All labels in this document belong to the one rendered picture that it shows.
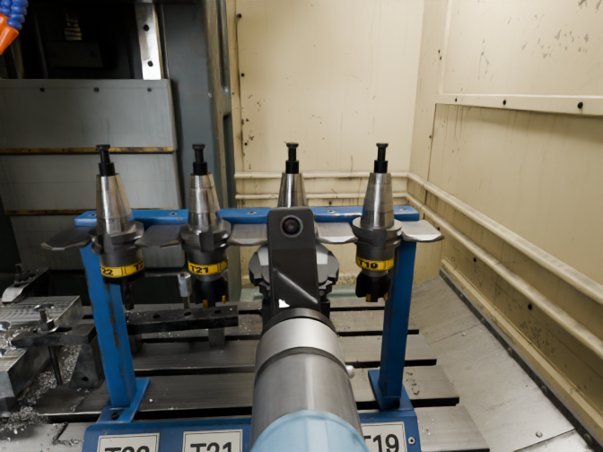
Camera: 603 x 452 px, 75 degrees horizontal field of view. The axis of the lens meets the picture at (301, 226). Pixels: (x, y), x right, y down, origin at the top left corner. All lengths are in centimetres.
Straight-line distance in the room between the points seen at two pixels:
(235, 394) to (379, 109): 110
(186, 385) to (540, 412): 63
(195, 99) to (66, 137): 34
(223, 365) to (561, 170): 70
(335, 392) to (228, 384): 49
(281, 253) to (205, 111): 79
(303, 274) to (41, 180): 98
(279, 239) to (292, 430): 18
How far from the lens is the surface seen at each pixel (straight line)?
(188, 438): 61
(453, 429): 71
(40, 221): 130
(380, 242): 50
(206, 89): 111
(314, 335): 32
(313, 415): 26
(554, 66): 87
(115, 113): 113
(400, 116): 152
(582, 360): 83
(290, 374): 29
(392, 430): 62
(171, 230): 54
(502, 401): 91
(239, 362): 80
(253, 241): 48
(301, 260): 37
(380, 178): 49
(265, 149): 147
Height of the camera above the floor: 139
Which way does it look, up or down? 19 degrees down
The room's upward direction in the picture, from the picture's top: straight up
